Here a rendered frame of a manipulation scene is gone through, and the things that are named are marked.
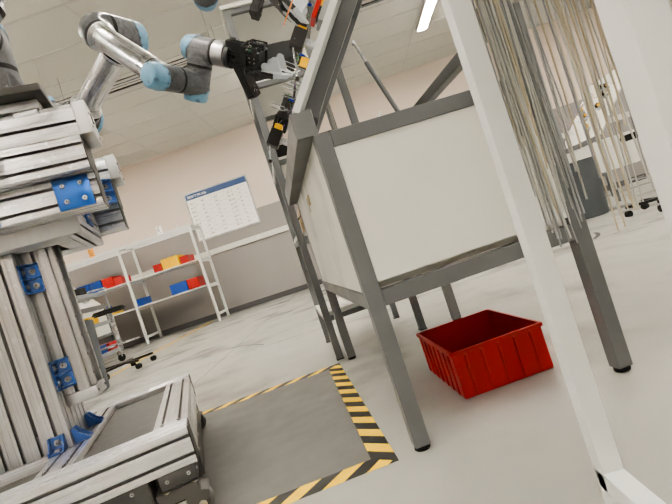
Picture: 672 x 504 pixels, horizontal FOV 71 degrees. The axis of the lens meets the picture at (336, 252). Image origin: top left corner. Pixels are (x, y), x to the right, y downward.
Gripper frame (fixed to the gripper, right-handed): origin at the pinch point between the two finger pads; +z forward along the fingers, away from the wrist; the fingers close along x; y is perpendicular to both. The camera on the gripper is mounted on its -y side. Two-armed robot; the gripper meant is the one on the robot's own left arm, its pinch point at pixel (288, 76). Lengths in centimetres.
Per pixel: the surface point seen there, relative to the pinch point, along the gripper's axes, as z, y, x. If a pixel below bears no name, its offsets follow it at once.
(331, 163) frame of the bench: 27.3, -4.4, -31.1
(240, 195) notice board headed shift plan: -354, -473, 489
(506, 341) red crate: 82, -52, -24
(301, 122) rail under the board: 17.9, 2.6, -28.4
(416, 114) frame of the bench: 41.9, 4.2, -13.5
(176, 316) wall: -401, -657, 309
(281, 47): -56, -32, 101
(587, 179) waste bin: 161, -203, 369
